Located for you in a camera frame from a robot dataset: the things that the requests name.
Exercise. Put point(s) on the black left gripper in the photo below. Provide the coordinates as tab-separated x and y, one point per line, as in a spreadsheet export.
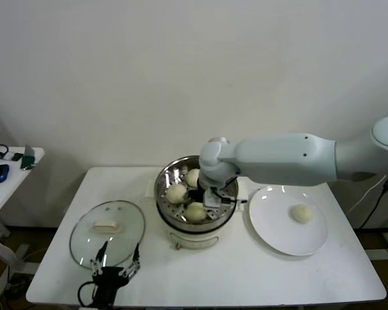
108	281

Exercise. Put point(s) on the round glass pot lid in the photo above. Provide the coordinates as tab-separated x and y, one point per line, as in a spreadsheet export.
84	239

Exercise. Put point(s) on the white steamed baozi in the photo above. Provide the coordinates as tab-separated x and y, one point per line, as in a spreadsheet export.
301	213
195	212
176	193
191	177

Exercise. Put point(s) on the green upright gadget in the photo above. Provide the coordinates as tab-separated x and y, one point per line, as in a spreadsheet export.
28	158

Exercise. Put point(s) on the steel steamer pot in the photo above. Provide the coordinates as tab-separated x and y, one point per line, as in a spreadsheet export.
194	239

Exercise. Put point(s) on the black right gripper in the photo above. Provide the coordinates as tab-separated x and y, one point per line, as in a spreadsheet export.
196	197

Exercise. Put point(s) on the perforated steel steamer basket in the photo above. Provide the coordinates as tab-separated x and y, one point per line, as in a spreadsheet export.
168	176

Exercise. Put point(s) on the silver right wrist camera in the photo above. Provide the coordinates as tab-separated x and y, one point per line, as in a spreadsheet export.
212	197

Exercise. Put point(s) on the small black device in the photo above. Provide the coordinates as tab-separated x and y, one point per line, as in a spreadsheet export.
16	157

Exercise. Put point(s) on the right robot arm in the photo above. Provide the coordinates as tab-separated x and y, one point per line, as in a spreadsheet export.
278	161

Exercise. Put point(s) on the white round plate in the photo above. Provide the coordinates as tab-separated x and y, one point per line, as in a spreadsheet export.
271	219

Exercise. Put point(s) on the floor power strip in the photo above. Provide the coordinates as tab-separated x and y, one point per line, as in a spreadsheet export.
17	284

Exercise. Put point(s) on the white side table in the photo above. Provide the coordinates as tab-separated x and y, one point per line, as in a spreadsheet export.
6	193

